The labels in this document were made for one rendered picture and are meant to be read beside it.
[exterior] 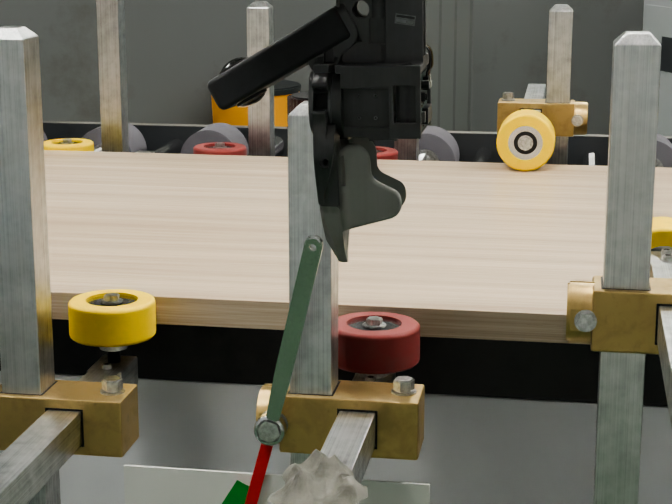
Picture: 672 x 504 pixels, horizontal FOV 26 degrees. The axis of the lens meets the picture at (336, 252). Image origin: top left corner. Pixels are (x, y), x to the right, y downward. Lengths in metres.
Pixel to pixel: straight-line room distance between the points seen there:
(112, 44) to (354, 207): 1.30
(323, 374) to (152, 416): 0.33
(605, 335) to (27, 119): 0.49
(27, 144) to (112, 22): 1.12
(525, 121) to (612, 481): 0.91
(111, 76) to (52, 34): 3.48
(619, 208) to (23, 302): 0.50
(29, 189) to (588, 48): 5.59
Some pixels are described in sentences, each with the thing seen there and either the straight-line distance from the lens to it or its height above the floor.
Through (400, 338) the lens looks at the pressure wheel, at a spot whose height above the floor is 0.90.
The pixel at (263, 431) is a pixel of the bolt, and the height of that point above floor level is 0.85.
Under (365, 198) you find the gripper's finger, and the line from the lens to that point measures 1.06.
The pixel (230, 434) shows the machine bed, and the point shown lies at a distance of 1.47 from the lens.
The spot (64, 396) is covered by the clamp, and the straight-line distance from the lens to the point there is 1.26.
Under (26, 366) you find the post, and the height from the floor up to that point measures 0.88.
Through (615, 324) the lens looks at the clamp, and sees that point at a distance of 1.15.
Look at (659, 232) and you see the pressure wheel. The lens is 1.33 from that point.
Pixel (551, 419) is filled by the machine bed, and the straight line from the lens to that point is 1.42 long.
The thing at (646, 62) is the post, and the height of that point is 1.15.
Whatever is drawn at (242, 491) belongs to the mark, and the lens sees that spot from 1.24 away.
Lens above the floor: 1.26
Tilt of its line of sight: 13 degrees down
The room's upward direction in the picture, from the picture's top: straight up
